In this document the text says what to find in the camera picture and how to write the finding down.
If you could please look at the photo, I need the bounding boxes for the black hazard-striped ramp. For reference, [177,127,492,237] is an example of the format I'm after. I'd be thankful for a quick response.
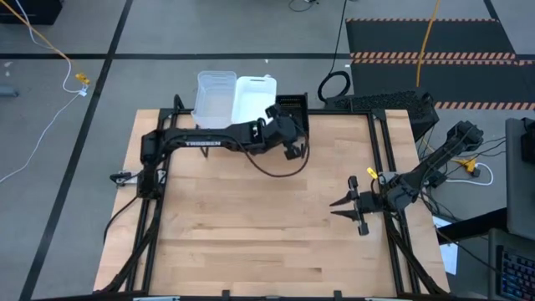
[345,18,535,112]

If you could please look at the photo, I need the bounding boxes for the white floor cable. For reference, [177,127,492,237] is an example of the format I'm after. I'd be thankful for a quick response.
[0,0,89,185]

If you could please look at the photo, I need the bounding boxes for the grey desk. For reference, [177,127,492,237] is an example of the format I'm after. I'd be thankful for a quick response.
[487,227,535,301]

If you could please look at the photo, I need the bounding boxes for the black box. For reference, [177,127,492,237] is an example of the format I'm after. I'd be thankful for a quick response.
[0,0,64,25]

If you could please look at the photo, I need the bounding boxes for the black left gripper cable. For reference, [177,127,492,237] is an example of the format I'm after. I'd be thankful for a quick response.
[240,144,311,179]

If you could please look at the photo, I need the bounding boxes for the black device on cabinet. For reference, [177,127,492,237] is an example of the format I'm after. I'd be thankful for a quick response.
[520,119,535,164]

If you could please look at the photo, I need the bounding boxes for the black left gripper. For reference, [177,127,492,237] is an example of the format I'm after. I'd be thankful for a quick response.
[259,104,305,161]

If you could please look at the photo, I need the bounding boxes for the grey cabinet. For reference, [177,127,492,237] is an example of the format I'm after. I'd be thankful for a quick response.
[505,117,535,242]

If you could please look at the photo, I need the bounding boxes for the black perforated computer case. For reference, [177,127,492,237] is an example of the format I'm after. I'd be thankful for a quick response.
[324,89,441,141]

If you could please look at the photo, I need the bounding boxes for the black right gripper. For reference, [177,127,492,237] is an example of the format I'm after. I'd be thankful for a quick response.
[329,176,384,236]

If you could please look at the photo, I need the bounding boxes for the white looped cable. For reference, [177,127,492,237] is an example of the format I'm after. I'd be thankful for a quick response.
[445,161,495,187]

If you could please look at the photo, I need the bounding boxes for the black arm base cable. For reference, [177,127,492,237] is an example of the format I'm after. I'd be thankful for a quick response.
[103,194,143,244]

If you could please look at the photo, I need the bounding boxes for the black aluminium rig frame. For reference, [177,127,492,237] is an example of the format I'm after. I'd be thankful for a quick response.
[99,94,451,300]

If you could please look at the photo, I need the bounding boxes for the black computer keyboard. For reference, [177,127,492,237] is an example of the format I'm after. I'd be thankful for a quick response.
[495,246,535,301]

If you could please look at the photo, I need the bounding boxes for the yellow cable with plug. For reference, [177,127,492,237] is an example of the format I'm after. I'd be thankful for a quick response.
[421,140,478,173]

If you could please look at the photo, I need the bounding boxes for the white lid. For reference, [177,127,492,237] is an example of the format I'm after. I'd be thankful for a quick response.
[231,74,278,125]

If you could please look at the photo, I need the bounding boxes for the thick black coiled cable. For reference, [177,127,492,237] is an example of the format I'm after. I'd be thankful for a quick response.
[316,0,353,104]

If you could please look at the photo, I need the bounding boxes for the black beam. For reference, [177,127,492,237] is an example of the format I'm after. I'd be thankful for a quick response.
[434,207,509,246]

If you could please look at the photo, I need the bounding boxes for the wooden shelf with black legs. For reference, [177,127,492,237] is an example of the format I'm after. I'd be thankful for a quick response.
[198,92,313,159]

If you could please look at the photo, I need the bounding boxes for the white paper sheet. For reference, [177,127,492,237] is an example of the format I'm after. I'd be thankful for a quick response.
[432,215,461,277]

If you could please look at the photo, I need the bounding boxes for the yellow floor cable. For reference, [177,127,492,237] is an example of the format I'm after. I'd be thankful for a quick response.
[0,0,90,87]
[415,0,442,89]

